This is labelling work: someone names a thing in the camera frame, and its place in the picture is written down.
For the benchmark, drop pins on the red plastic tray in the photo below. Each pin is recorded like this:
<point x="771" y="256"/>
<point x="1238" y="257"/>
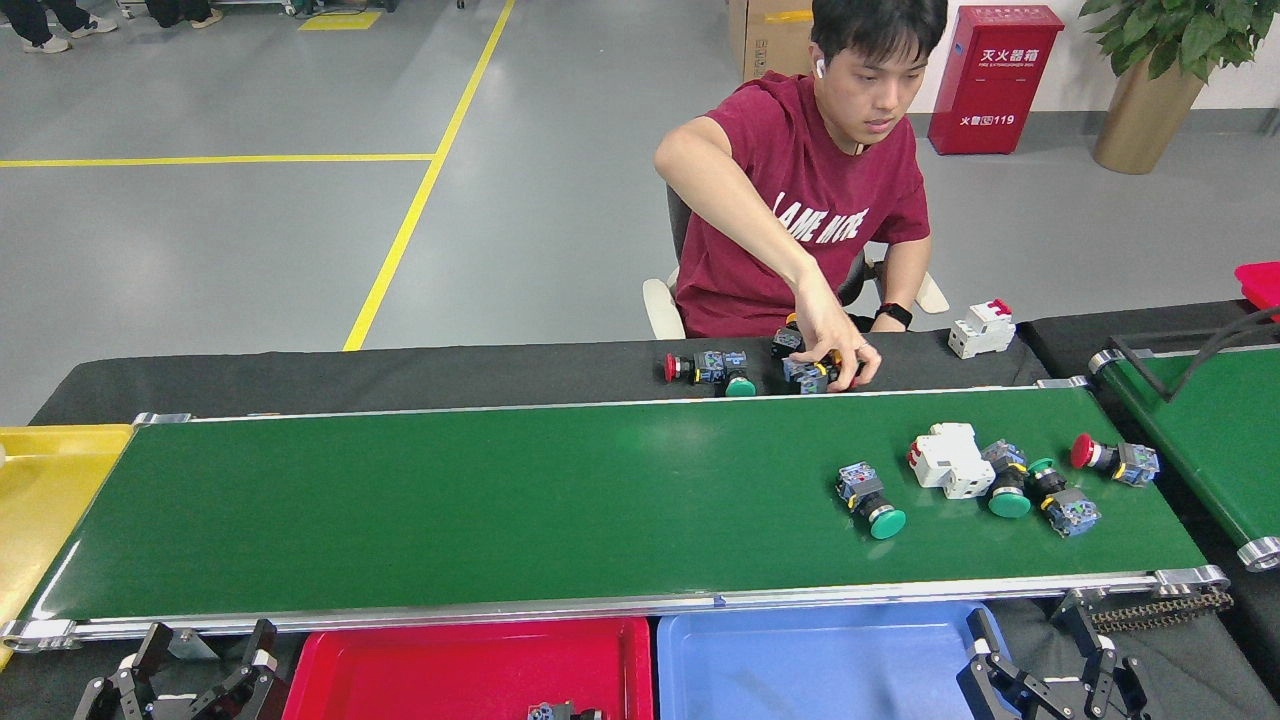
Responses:
<point x="450" y="670"/>

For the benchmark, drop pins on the yellow plastic tray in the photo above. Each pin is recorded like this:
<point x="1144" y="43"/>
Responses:
<point x="50" y="500"/>

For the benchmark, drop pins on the long green conveyor belt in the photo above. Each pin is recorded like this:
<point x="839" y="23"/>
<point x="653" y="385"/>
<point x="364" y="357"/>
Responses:
<point x="500" y="500"/>

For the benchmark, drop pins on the gold plant pot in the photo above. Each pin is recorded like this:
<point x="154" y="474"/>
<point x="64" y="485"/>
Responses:
<point x="1145" y="125"/>

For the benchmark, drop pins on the white circuit breaker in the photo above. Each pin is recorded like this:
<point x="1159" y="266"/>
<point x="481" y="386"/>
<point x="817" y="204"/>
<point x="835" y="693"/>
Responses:
<point x="980" y="330"/>
<point x="950" y="460"/>

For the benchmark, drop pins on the blue plastic tray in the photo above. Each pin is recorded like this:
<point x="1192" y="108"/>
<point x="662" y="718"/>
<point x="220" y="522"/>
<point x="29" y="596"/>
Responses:
<point x="800" y="670"/>

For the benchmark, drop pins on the red fire extinguisher box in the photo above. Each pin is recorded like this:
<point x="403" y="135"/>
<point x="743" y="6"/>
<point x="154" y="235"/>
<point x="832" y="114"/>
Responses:
<point x="995" y="90"/>

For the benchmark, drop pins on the small black table cloth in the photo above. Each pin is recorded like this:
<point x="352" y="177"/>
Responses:
<point x="1060" y="330"/>

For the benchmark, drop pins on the short green conveyor belt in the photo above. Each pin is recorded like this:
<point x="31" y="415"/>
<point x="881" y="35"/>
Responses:
<point x="1220" y="460"/>

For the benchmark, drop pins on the person's left forearm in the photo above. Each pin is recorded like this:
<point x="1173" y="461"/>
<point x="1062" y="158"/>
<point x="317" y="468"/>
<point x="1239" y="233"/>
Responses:
<point x="905" y="270"/>

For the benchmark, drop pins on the grey office chair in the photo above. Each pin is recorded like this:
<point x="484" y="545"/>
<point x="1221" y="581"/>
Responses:
<point x="662" y="310"/>

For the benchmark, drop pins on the person's right hand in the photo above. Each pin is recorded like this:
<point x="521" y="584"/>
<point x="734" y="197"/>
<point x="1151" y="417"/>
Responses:
<point x="835" y="335"/>

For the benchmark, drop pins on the red mushroom button switch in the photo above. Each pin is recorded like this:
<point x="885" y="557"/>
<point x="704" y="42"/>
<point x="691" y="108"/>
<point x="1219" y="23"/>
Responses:
<point x="671" y="367"/>
<point x="1082" y="450"/>

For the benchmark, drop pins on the person's right forearm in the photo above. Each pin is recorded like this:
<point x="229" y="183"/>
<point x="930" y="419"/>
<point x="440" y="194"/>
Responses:
<point x="740" y="222"/>

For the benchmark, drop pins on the black wrist watch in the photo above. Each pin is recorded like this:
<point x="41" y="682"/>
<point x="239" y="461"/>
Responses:
<point x="894" y="316"/>

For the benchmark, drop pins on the red plastic bin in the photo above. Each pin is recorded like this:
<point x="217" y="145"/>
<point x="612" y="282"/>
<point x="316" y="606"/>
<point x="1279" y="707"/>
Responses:
<point x="1260" y="285"/>

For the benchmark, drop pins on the brown cardboard box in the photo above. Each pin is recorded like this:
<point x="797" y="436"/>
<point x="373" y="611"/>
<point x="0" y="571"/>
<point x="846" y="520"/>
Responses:
<point x="775" y="40"/>

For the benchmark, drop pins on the person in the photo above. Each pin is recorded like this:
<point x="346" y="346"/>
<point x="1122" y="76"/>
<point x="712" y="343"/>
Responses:
<point x="860" y="170"/>
<point x="45" y="44"/>
<point x="205" y="18"/>

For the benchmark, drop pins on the green leafy plant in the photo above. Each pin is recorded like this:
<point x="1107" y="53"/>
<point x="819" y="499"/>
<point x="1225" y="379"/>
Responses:
<point x="1180" y="30"/>

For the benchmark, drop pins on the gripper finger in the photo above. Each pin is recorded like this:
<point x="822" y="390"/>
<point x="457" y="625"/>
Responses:
<point x="1115" y="690"/>
<point x="1000" y="690"/>
<point x="120" y="700"/>
<point x="250" y="695"/>

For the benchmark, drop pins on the large black table cloth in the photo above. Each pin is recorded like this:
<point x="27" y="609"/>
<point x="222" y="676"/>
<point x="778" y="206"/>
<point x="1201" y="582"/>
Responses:
<point x="400" y="375"/>

